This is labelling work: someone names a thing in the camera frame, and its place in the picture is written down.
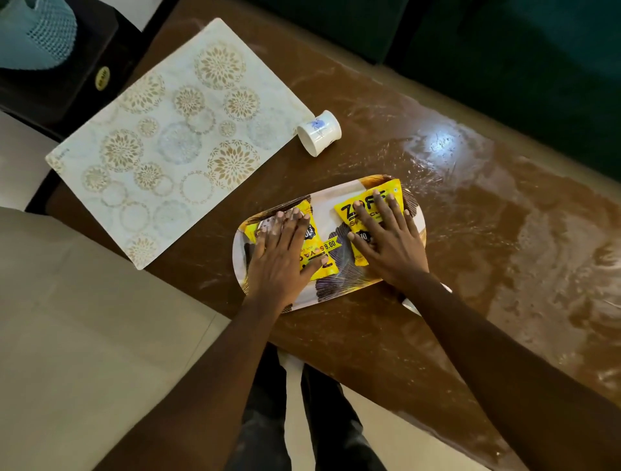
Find white plate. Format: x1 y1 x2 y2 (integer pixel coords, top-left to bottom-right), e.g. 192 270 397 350
401 284 453 317

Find yellow snack packet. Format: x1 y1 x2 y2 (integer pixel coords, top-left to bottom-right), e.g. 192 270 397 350
241 200 343 282
334 179 405 268

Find person's right forearm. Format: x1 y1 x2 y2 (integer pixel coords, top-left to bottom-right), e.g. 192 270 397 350
395 269 621 471

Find black cabinet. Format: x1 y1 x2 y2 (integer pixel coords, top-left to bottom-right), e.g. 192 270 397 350
0 0 180 141

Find white placemat with gold circles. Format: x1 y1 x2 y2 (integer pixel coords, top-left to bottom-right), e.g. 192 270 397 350
45 18 315 270

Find person's left forearm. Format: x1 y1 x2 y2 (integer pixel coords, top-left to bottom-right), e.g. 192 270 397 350
92 293 292 471

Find person's right hand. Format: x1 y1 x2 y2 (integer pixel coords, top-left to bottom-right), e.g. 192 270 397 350
346 190 430 292

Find person's left hand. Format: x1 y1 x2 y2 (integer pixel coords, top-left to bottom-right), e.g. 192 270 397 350
245 208 330 311

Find teal mesh basket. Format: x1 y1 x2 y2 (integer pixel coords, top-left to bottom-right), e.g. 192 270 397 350
0 0 78 71

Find dark green sofa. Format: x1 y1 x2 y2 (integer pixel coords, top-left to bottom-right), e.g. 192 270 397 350
243 0 621 182

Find oval patterned serving tray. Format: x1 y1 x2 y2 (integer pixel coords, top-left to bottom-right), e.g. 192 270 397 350
232 175 428 313

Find person's dark trousers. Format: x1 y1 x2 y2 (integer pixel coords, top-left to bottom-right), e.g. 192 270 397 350
225 342 386 471

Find white cup with blue flower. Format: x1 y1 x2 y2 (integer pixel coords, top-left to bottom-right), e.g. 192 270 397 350
296 110 342 157

